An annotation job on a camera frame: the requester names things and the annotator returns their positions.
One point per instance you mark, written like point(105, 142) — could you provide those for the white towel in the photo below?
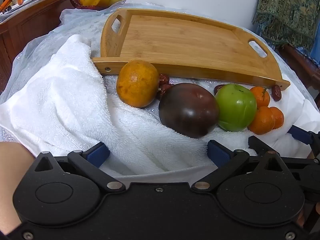
point(62, 100)

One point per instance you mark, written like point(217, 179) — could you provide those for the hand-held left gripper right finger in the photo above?
point(218, 152)

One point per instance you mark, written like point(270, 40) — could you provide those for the green patterned shawl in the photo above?
point(287, 12)

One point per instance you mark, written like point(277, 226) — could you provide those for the large brownish orange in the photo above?
point(137, 83)

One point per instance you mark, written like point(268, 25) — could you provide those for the wooden cabinet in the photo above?
point(27, 27)

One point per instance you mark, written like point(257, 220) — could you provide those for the red date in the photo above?
point(163, 91)
point(164, 79)
point(276, 93)
point(218, 88)

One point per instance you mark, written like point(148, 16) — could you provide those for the white papers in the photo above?
point(22, 6)

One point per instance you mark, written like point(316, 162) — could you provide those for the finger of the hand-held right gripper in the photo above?
point(257, 145)
point(300, 133)

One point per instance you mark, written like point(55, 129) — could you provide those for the dark purple round fruit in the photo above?
point(187, 111)

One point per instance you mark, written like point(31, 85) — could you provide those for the small tangerine with stem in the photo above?
point(262, 97)

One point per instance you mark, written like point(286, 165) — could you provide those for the green apple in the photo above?
point(236, 108)

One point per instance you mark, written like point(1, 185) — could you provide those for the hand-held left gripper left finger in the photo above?
point(98, 153)

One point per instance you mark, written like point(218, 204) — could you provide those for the dark wooden stool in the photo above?
point(302, 65)

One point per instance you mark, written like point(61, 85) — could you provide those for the person's leg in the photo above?
point(12, 180)

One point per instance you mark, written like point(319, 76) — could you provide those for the wooden bamboo tray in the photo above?
point(180, 40)

